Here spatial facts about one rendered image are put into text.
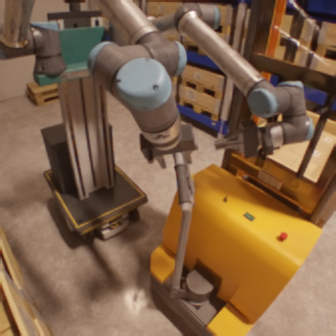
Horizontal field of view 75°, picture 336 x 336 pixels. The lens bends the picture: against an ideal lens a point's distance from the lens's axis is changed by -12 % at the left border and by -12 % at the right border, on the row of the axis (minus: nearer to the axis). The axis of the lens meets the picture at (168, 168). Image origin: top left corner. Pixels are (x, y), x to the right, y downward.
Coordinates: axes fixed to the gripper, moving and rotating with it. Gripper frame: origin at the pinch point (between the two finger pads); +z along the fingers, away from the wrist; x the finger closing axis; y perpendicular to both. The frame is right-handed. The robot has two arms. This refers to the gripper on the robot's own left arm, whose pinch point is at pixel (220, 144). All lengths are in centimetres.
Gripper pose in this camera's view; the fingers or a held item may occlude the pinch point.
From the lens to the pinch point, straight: 89.4
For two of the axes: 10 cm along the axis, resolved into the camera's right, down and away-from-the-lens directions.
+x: -2.2, -7.8, -5.8
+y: 0.1, -5.9, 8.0
